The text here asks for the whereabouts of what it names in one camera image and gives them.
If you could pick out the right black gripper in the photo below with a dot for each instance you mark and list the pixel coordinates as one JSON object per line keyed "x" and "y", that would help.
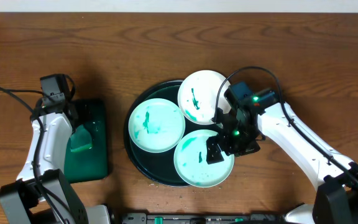
{"x": 224, "y": 137}

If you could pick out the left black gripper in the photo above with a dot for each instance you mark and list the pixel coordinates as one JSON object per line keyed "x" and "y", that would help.
{"x": 74, "y": 115}

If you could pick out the mint plate front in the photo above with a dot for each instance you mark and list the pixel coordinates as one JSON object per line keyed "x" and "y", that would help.
{"x": 190, "y": 161}

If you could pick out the mint plate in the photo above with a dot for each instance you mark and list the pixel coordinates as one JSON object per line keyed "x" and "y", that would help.
{"x": 156, "y": 125}
{"x": 190, "y": 161}

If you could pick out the green sponge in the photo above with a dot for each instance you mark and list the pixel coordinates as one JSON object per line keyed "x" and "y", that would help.
{"x": 81, "y": 140}

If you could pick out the white plate with green stain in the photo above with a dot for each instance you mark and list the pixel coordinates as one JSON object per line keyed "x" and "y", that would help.
{"x": 197, "y": 96}

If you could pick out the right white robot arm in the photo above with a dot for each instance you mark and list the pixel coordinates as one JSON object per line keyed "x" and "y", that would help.
{"x": 333, "y": 175}

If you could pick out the round dark green tray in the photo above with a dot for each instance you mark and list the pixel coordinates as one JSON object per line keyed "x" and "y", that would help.
{"x": 160, "y": 167}

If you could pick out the dark green rectangular tray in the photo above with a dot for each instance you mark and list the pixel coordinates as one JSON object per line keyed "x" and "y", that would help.
{"x": 87, "y": 153}

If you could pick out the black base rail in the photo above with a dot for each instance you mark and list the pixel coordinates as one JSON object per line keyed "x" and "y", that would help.
{"x": 143, "y": 218}

